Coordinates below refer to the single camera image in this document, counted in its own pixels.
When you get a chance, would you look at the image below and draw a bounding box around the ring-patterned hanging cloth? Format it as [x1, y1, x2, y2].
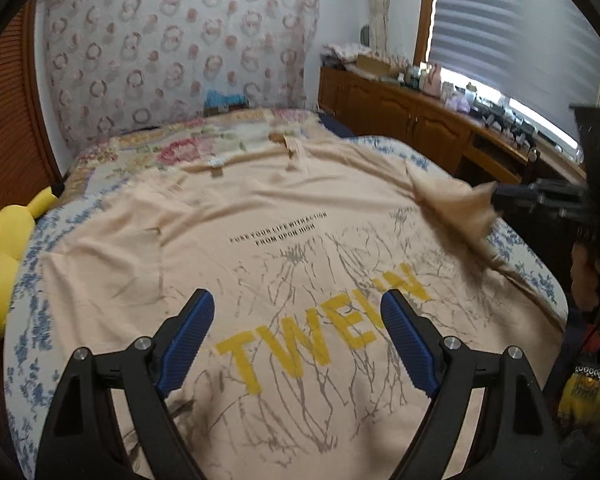
[37, 0, 321, 153]

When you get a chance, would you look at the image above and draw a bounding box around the beige printed t-shirt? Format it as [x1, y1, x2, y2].
[39, 134, 568, 480]

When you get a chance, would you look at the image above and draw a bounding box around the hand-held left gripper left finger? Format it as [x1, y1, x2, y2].
[37, 289, 216, 480]

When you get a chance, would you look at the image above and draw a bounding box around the yellow patterned bag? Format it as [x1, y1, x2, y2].
[555, 355, 600, 436]

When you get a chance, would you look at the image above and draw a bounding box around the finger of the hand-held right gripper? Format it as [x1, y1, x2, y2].
[490, 178, 588, 218]

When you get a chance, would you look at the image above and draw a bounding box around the blue floral bedspread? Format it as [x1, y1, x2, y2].
[5, 135, 571, 480]

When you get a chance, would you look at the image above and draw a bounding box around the wooden sideboard cabinet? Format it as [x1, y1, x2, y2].
[317, 65, 588, 186]

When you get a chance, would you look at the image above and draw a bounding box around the pink pouch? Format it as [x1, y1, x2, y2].
[426, 62, 445, 97]

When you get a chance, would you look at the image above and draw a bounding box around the row of small bottles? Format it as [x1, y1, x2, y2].
[445, 82, 583, 161]

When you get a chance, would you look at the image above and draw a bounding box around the white window blind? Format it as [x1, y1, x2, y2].
[425, 0, 600, 111]

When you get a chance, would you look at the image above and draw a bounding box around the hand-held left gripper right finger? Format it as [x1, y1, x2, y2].
[380, 289, 563, 480]

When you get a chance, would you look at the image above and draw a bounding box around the teal folded cloth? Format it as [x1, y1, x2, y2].
[202, 89, 246, 111]

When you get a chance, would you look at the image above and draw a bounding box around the yellow plush toy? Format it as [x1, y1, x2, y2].
[0, 186, 61, 341]

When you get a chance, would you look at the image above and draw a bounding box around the person's right hand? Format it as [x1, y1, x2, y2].
[570, 241, 600, 313]

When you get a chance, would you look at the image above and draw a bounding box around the cream curtain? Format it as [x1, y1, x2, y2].
[362, 0, 396, 56]

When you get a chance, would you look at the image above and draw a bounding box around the pink floral patchwork quilt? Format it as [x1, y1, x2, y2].
[62, 107, 326, 196]

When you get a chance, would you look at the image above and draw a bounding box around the cardboard box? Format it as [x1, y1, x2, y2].
[355, 52, 396, 75]

